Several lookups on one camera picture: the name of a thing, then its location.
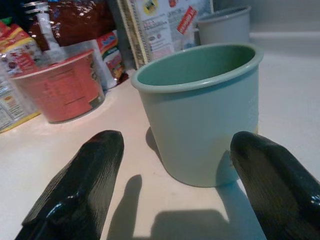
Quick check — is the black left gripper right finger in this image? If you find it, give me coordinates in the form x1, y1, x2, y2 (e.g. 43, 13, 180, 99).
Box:
229, 131, 320, 240

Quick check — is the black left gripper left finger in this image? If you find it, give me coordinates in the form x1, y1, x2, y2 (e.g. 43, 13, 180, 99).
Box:
14, 129, 125, 240

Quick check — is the pale green mug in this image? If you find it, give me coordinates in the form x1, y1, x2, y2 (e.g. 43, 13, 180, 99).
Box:
131, 42, 265, 188

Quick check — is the red instant noodle cup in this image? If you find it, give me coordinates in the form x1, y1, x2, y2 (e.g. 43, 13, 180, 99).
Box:
11, 49, 106, 124

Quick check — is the red white noodle packet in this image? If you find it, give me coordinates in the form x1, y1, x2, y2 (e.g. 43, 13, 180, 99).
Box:
96, 29, 130, 88

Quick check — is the red yellow snack packet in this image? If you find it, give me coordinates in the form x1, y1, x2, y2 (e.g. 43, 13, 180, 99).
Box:
0, 19, 42, 76

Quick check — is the dark red snack bag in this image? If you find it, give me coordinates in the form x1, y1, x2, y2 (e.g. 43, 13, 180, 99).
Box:
27, 0, 117, 51

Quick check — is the grey mug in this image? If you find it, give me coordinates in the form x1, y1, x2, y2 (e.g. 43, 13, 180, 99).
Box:
196, 5, 252, 46

